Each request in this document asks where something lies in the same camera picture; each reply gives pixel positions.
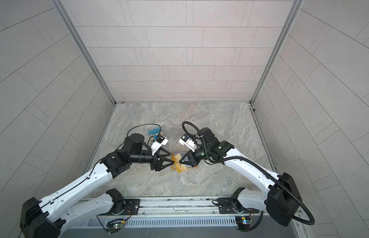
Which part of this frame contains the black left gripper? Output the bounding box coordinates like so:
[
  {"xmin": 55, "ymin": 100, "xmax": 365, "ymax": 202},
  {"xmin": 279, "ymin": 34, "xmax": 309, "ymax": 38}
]
[{"xmin": 129, "ymin": 148, "xmax": 174, "ymax": 173}]

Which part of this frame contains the yellow leather card holder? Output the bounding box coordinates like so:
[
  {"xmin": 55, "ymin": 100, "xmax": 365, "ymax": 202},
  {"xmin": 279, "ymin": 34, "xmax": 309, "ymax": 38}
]
[{"xmin": 171, "ymin": 152, "xmax": 199, "ymax": 174}]

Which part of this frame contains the beige gold credit card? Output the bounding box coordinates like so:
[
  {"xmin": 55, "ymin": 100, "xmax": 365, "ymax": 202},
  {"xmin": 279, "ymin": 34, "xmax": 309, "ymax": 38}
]
[{"xmin": 171, "ymin": 153, "xmax": 185, "ymax": 169}]

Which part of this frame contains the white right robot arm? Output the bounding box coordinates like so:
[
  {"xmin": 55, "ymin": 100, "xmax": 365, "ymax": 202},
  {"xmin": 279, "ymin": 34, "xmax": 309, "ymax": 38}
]
[{"xmin": 179, "ymin": 128, "xmax": 314, "ymax": 226}]

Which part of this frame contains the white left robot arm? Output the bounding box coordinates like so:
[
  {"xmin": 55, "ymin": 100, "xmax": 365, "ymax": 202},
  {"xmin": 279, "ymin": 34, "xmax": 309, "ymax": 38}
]
[{"xmin": 20, "ymin": 133, "xmax": 174, "ymax": 238}]

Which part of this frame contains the teal card in stand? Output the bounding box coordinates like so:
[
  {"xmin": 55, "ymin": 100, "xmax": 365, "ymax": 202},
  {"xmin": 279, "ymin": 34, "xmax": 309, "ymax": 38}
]
[{"xmin": 148, "ymin": 128, "xmax": 160, "ymax": 136}]

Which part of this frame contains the perforated vent strip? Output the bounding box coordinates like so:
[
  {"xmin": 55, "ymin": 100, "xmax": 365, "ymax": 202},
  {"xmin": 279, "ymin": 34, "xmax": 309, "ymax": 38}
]
[{"xmin": 72, "ymin": 216, "xmax": 237, "ymax": 229}]

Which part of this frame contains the left green circuit board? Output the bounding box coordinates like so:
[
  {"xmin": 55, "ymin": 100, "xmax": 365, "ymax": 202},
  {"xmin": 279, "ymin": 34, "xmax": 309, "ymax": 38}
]
[{"xmin": 107, "ymin": 219, "xmax": 126, "ymax": 229}]

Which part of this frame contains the green circuit board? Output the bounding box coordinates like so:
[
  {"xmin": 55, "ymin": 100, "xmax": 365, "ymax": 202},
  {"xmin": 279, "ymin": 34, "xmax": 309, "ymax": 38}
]
[
  {"xmin": 107, "ymin": 219, "xmax": 126, "ymax": 229},
  {"xmin": 235, "ymin": 216, "xmax": 252, "ymax": 231}
]

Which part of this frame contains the right green circuit board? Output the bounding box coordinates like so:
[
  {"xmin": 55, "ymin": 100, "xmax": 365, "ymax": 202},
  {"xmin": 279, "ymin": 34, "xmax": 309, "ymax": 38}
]
[{"xmin": 235, "ymin": 216, "xmax": 252, "ymax": 231}]

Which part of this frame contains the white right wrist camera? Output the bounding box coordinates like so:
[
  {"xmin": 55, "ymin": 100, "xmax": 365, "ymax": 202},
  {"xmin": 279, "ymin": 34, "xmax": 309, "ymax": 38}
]
[{"xmin": 178, "ymin": 134, "xmax": 199, "ymax": 152}]

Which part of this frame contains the thin black left cable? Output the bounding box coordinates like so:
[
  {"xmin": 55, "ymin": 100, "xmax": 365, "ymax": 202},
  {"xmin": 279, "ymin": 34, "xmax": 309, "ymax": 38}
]
[{"xmin": 124, "ymin": 123, "xmax": 162, "ymax": 140}]

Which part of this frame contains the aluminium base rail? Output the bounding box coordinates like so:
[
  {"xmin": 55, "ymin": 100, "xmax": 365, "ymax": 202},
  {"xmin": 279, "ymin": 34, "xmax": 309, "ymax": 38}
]
[{"xmin": 53, "ymin": 196, "xmax": 304, "ymax": 221}]

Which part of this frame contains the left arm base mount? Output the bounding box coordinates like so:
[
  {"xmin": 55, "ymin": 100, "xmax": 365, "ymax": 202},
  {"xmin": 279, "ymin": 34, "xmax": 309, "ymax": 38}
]
[{"xmin": 100, "ymin": 199, "xmax": 141, "ymax": 216}]

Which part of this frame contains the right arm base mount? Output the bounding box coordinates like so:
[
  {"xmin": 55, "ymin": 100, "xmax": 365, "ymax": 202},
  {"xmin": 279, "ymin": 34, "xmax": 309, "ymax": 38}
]
[{"xmin": 212, "ymin": 197, "xmax": 260, "ymax": 214}]

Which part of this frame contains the black corrugated cable conduit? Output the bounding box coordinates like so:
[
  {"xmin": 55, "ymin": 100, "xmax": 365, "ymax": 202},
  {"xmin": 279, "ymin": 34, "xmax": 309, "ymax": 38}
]
[{"xmin": 182, "ymin": 121, "xmax": 315, "ymax": 226}]

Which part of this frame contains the left corner metal post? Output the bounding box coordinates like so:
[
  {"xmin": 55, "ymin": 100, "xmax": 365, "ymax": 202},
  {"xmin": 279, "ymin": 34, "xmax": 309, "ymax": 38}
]
[{"xmin": 51, "ymin": 0, "xmax": 117, "ymax": 106}]

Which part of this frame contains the corner metal post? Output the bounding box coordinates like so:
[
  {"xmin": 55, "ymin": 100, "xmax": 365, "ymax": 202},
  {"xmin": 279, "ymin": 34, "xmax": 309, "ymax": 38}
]
[
  {"xmin": 250, "ymin": 0, "xmax": 303, "ymax": 106},
  {"xmin": 51, "ymin": 0, "xmax": 117, "ymax": 106}
]

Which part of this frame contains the right corner metal post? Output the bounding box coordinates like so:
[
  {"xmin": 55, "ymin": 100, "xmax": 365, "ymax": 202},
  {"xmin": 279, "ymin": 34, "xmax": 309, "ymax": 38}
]
[{"xmin": 250, "ymin": 0, "xmax": 303, "ymax": 106}]

